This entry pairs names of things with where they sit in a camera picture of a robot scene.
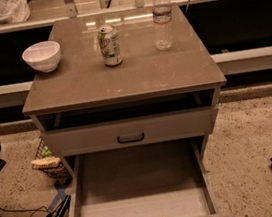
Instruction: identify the wire basket with snacks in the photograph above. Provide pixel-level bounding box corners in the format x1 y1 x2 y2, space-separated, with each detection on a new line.
31 140 71 179

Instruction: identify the clear plastic water bottle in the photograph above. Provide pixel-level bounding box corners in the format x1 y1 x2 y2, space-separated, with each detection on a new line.
152 0 173 50

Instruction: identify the white bowl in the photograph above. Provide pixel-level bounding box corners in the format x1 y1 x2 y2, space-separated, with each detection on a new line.
21 40 61 73

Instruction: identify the white plastic bag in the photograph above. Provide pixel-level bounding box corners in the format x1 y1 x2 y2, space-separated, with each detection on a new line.
0 0 31 25

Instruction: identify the green white soda can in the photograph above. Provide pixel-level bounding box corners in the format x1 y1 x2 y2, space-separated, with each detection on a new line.
97 24 122 67

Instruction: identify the grey drawer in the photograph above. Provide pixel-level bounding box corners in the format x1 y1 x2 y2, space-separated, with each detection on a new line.
42 107 218 157
68 140 233 217

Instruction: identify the grey drawer cabinet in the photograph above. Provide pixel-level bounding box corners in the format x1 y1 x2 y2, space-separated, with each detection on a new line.
9 0 238 184

